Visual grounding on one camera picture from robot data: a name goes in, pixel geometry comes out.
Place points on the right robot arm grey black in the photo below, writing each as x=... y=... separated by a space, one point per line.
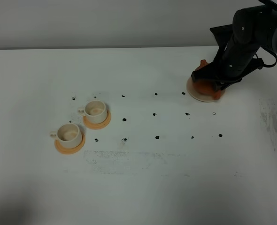
x=223 y=33

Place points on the orange saucer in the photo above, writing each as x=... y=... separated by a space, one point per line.
x=101 y=125
x=67 y=151

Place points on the near orange saucer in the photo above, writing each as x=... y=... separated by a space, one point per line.
x=67 y=151

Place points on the far white teacup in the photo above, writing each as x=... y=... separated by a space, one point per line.
x=95 y=111

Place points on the cream teapot coaster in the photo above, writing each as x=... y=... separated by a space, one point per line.
x=195 y=94

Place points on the far orange saucer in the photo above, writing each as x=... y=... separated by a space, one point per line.
x=101 y=125

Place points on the white teacup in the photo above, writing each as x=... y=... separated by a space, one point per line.
x=95 y=111
x=68 y=135

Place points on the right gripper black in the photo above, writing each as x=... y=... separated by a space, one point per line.
x=252 y=28

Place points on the brown teapot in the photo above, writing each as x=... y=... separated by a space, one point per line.
x=205 y=87

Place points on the near white teacup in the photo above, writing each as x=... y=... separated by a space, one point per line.
x=68 y=135

